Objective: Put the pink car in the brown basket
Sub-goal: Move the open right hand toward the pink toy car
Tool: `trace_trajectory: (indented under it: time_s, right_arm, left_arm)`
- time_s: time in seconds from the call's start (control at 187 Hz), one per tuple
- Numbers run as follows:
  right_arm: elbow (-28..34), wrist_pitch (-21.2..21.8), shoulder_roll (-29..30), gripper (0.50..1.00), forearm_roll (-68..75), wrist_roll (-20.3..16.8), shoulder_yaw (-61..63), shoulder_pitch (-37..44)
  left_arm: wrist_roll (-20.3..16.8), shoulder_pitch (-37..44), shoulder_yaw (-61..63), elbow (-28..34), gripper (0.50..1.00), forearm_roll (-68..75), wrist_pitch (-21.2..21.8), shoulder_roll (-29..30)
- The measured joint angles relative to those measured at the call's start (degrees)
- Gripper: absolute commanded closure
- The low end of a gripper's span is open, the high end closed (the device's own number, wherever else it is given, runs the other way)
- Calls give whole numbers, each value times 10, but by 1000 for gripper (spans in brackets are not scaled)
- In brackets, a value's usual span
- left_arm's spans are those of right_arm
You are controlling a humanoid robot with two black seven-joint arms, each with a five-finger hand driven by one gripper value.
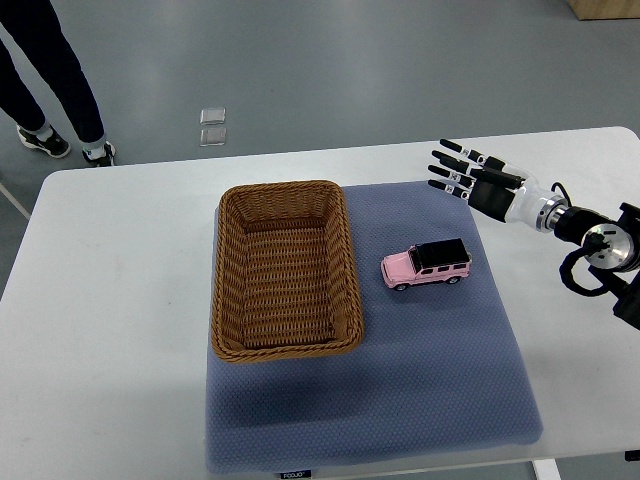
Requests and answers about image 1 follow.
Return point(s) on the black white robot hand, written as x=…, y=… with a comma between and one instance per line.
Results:
x=500, y=191

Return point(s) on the pink toy car black roof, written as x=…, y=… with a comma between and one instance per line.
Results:
x=445, y=261

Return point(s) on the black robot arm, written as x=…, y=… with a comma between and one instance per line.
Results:
x=605, y=247

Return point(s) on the brown wicker basket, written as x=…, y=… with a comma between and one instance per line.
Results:
x=285, y=281

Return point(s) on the wooden box corner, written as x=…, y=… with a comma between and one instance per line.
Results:
x=605, y=9

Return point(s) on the blue grey padded mat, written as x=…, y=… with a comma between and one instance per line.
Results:
x=438, y=369

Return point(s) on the upper clear floor tile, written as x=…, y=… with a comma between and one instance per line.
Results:
x=212, y=115

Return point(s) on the white table leg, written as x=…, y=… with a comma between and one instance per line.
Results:
x=546, y=469

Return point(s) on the right dark sneaker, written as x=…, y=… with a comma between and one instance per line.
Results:
x=103, y=156

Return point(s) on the dark sneaker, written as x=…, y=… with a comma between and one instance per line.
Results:
x=54, y=145
x=103, y=156

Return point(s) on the left dark sneaker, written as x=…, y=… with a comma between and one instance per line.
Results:
x=54, y=145

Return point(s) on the person legs dark trousers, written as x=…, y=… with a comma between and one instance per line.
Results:
x=35, y=27

